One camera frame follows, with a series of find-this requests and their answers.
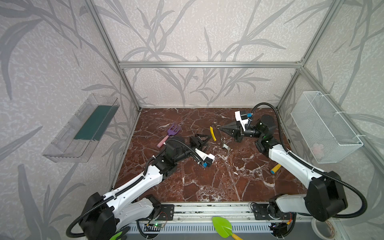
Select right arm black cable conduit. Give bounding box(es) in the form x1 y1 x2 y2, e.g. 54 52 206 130
250 102 369 219

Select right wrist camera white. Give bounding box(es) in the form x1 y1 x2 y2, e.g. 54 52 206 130
235 110 253 131

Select green black work glove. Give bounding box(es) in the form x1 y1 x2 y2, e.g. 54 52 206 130
110 226 131 240

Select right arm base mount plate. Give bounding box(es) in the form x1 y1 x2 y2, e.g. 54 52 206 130
250 202 291 221

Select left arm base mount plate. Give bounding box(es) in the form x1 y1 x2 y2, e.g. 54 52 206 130
148 204 175 221

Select aluminium frame crossbar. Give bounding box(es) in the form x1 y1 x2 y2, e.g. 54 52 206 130
119 61 301 69

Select clear plastic wall tray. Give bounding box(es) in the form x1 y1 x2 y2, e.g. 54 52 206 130
42 94 120 163

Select white wire mesh basket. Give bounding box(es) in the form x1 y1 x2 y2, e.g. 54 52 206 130
291 91 364 164

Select pink object in basket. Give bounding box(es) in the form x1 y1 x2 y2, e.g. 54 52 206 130
312 143 325 160

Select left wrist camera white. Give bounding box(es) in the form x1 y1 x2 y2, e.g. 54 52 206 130
195 149 215 168

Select blue toy rake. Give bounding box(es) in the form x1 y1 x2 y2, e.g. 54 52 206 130
271 164 282 174

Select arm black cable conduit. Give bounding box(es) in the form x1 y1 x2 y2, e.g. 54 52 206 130
65 142 208 239
250 102 369 219

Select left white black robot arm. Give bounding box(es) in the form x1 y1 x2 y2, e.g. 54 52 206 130
66 134 215 240

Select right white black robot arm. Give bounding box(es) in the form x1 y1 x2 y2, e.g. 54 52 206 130
219 112 348 222

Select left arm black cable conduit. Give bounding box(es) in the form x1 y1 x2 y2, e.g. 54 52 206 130
65 142 208 239

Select keyring strap with yellow tag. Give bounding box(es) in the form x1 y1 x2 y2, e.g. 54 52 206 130
209 124 228 144

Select purple toy rake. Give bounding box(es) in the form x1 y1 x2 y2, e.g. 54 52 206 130
157 124 181 148

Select green toy shovel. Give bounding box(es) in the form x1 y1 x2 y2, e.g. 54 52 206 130
212 217 242 240

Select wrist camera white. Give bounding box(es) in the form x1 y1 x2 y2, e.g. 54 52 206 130
235 110 253 131
195 149 215 168

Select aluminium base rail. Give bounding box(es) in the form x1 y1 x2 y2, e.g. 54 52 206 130
119 201 331 240

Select tape roll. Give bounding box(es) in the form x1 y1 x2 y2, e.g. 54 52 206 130
311 218 336 240

